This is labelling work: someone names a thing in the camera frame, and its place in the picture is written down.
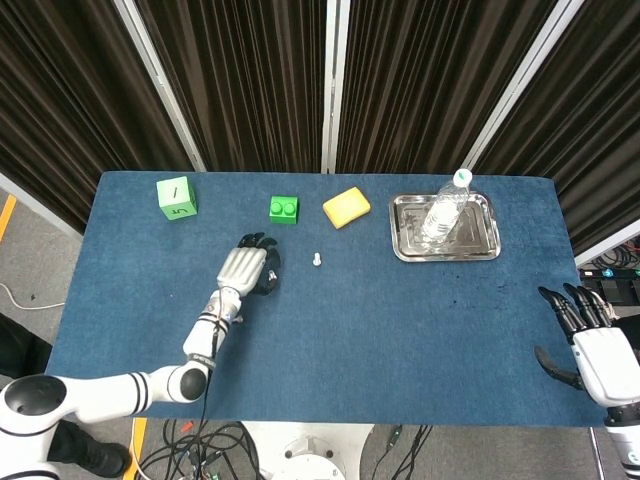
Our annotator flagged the clear plastic water bottle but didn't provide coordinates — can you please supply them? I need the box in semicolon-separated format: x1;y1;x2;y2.
421;168;475;251

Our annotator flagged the black shoe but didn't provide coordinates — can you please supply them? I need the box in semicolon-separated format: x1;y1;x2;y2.
47;419;132;479

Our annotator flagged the black floor cable tangle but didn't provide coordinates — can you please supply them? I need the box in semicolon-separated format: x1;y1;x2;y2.
133;418;262;480

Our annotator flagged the dark brown pleated curtain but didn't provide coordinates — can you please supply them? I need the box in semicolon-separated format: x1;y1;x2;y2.
0;0;196;235
472;0;640;256
134;0;331;174
335;0;559;175

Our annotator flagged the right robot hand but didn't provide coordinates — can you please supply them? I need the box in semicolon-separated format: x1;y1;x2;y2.
533;283;640;407

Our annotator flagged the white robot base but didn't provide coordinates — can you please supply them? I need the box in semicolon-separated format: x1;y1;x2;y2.
239;422;374;480

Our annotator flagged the white partition post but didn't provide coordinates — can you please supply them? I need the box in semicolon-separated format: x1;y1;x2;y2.
112;0;207;173
462;0;586;174
320;0;351;175

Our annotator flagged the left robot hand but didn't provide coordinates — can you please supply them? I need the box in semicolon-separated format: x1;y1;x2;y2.
215;232;282;296

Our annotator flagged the blue table cloth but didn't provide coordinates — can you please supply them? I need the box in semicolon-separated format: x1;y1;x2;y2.
44;171;609;428

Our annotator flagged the white floor cable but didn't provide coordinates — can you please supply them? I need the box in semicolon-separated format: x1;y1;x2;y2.
0;282;66;311

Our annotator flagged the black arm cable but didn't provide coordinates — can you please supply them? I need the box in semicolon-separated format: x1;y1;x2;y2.
199;299;226;436

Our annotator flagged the white partition base rail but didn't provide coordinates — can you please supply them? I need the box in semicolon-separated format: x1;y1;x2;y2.
574;232;640;267
0;172;84;239

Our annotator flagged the green numbered cube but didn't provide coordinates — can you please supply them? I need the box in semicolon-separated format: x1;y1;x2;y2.
155;175;198;221

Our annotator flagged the yellow sponge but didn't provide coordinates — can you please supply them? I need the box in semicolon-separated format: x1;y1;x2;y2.
322;186;373;231

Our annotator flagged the metal tray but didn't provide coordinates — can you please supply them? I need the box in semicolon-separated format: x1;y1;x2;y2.
388;191;502;263

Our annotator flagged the black cable with green plug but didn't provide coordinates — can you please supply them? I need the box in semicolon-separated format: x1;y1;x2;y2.
368;424;436;480

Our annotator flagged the green two-stud building brick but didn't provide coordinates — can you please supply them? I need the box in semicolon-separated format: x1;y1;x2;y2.
268;195;301;226

